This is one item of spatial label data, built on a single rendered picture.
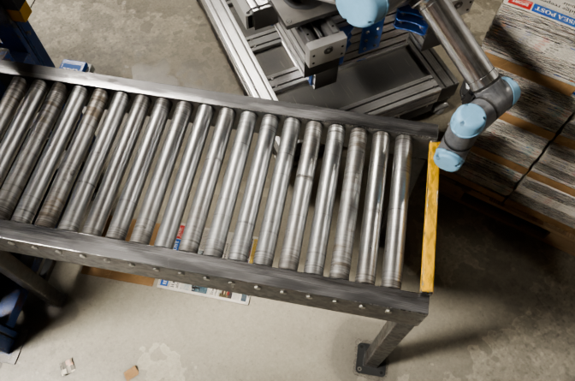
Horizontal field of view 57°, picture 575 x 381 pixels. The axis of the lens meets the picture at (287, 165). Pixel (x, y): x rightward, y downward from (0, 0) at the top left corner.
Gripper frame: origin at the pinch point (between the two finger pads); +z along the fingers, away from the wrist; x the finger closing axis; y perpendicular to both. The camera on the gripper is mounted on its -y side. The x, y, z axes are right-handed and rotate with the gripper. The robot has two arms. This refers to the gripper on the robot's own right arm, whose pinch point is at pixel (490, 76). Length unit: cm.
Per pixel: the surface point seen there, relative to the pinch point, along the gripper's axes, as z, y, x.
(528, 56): 6.4, 6.3, -6.7
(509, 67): 5.6, 0.5, -3.6
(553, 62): 6.6, 7.2, -13.3
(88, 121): -69, -5, 94
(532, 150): 7.6, -32.8, -23.5
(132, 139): -67, -6, 80
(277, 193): -61, -5, 35
